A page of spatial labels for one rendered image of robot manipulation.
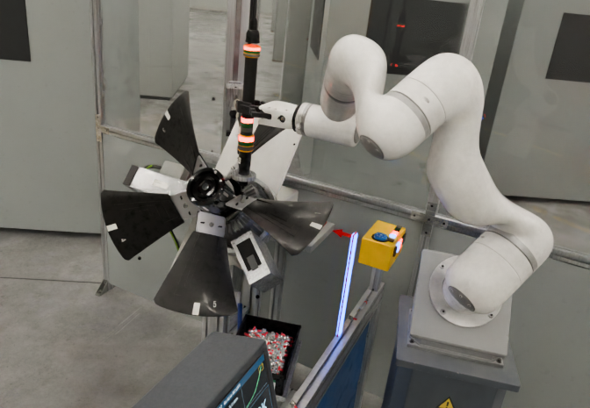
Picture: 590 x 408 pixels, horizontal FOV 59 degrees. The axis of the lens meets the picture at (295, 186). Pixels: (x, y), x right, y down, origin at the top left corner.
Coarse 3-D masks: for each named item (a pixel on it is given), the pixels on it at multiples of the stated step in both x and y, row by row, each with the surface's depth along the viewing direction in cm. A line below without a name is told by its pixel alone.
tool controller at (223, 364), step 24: (216, 336) 87; (240, 336) 86; (192, 360) 81; (216, 360) 80; (240, 360) 80; (264, 360) 84; (168, 384) 76; (192, 384) 75; (216, 384) 75; (240, 384) 77; (264, 384) 84
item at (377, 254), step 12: (372, 228) 168; (384, 228) 169; (372, 240) 160; (384, 240) 160; (396, 240) 162; (360, 252) 163; (372, 252) 161; (384, 252) 159; (372, 264) 162; (384, 264) 160
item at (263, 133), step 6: (258, 126) 162; (264, 126) 156; (270, 126) 153; (258, 132) 158; (264, 132) 153; (270, 132) 151; (276, 132) 149; (258, 138) 153; (264, 138) 151; (270, 138) 149; (258, 144) 151
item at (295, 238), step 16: (256, 208) 146; (272, 208) 146; (288, 208) 147; (304, 208) 146; (320, 208) 146; (272, 224) 140; (288, 224) 140; (304, 224) 140; (320, 224) 140; (288, 240) 136; (304, 240) 136
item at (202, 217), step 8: (200, 216) 149; (208, 216) 150; (216, 216) 152; (200, 224) 148; (208, 224) 150; (216, 224) 151; (224, 224) 153; (200, 232) 148; (208, 232) 149; (216, 232) 151; (224, 232) 152
